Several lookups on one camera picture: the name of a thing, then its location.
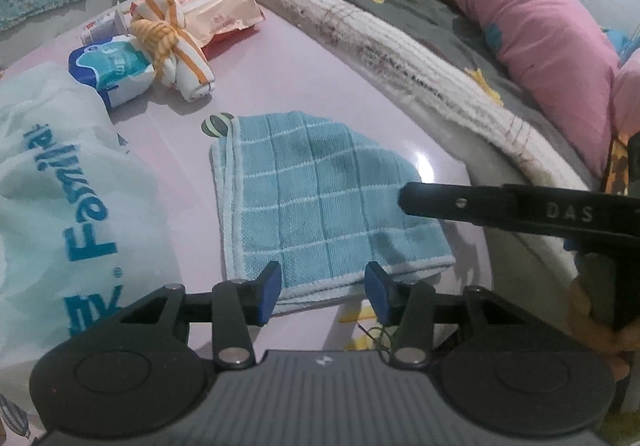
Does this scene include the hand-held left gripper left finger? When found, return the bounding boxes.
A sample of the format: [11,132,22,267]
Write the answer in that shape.
[120,261,282,372]

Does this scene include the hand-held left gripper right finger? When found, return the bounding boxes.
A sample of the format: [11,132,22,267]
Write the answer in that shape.
[365,262,538,369]

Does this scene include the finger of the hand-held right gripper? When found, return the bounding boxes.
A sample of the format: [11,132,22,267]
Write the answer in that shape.
[397,182,506,227]

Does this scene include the blue checked towel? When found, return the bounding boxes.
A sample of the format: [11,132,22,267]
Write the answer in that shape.
[209,110,456,317]

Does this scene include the orange striped cloth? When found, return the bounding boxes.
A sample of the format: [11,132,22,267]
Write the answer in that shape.
[129,0,215,102]

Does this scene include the blue tissue packet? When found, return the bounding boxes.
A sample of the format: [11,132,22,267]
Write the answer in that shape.
[67,36,156,109]

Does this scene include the person's right hand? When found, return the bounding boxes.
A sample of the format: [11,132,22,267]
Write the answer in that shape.
[567,268,633,377]

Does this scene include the grey mattress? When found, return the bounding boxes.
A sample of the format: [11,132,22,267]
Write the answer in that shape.
[462,121,591,327]

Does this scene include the yellow printed cloth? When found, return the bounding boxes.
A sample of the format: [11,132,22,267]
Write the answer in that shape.
[602,141,631,197]

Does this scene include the small pink pillow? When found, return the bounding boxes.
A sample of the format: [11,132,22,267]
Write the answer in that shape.
[612,60,640,137]

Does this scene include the white knitted blanket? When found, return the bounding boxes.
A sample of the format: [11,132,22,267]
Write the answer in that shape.
[176,0,591,191]

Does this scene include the large pink pillow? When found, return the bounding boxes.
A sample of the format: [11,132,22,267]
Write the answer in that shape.
[442,0,621,177]

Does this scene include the blue cloth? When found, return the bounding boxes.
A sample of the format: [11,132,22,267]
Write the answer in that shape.
[600,28,640,64]

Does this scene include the grey flowered duvet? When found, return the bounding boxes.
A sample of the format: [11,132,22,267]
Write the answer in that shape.
[240,0,616,181]

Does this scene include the white plastic bag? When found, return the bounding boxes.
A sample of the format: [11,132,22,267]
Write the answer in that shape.
[0,62,163,377]

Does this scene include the orange wet wipes packet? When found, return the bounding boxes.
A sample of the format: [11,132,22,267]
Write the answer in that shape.
[145,0,266,61]

